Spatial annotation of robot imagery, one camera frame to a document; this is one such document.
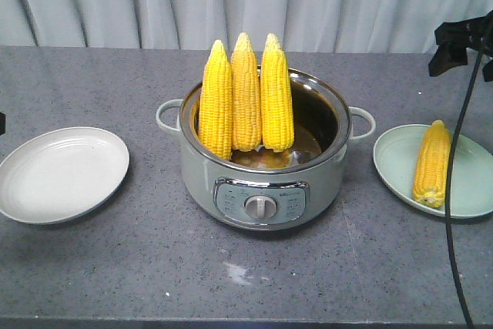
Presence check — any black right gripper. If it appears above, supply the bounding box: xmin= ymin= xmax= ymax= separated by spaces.
xmin=428 ymin=12 xmax=492 ymax=77

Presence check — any yellow corn cob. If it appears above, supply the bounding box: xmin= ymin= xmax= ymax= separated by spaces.
xmin=412 ymin=119 xmax=451 ymax=208
xmin=198 ymin=39 xmax=233 ymax=160
xmin=231 ymin=32 xmax=262 ymax=152
xmin=260 ymin=33 xmax=294 ymax=152

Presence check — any light green plate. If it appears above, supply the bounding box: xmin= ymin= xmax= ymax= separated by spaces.
xmin=373 ymin=124 xmax=492 ymax=219

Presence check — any grey white curtain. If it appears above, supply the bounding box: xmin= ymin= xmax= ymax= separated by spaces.
xmin=1 ymin=0 xmax=492 ymax=53

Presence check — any green electric cooking pot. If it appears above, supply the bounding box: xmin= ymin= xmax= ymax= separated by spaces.
xmin=156 ymin=69 xmax=376 ymax=231

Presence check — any beige white plate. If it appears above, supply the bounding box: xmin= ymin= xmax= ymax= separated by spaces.
xmin=1 ymin=127 xmax=130 ymax=224

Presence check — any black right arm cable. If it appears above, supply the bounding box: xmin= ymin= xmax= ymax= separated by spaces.
xmin=444 ymin=20 xmax=493 ymax=329

